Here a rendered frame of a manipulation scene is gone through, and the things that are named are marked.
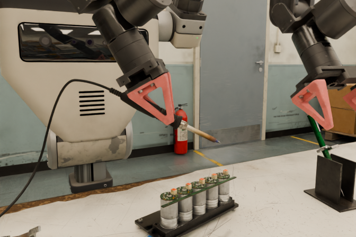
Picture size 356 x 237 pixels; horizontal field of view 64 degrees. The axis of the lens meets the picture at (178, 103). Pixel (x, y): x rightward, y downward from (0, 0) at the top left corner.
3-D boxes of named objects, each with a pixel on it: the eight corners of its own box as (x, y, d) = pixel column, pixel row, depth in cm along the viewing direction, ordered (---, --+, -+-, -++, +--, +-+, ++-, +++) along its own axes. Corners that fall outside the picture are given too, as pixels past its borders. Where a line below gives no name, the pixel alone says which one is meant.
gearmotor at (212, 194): (199, 209, 46) (199, 179, 45) (209, 204, 47) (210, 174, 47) (210, 215, 44) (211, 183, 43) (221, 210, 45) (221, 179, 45)
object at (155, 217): (163, 251, 37) (163, 242, 37) (134, 227, 43) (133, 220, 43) (239, 210, 48) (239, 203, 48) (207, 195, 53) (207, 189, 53)
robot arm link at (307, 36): (303, 39, 60) (283, 35, 58) (329, 16, 55) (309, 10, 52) (316, 66, 57) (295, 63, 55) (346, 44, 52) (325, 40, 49)
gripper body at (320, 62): (368, 74, 50) (349, 40, 53) (321, 75, 47) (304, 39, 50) (340, 93, 55) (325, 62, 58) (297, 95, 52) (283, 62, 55)
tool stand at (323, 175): (337, 212, 54) (314, 156, 59) (382, 204, 46) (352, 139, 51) (312, 217, 53) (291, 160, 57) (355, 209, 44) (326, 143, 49)
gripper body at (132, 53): (167, 68, 51) (147, 31, 50) (159, 69, 40) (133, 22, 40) (136, 85, 51) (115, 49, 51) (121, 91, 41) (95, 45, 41)
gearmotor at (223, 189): (211, 203, 47) (211, 174, 47) (220, 199, 49) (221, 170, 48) (222, 209, 46) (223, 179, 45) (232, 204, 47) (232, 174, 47)
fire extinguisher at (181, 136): (171, 151, 323) (171, 103, 316) (184, 149, 330) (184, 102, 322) (177, 154, 310) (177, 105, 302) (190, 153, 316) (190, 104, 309)
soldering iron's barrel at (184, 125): (213, 143, 47) (178, 126, 47) (217, 135, 47) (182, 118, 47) (213, 146, 46) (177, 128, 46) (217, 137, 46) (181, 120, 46)
